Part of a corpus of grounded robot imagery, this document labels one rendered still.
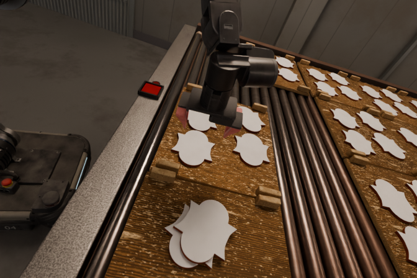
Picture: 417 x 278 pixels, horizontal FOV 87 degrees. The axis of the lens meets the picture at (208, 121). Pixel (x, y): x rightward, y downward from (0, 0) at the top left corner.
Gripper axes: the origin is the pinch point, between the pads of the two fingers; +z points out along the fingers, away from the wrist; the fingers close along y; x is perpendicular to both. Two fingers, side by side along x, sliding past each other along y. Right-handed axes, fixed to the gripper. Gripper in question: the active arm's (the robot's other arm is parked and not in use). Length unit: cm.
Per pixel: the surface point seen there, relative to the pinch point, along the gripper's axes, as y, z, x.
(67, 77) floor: 137, 118, -123
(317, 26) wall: -109, 55, -247
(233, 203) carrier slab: -10.9, 10.9, 11.6
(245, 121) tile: -14.1, 14.7, -20.5
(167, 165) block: 6.8, 8.1, 7.1
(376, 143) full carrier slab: -72, 20, -32
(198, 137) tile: 1.0, 12.0, -6.6
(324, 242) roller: -35.5, 13.7, 14.6
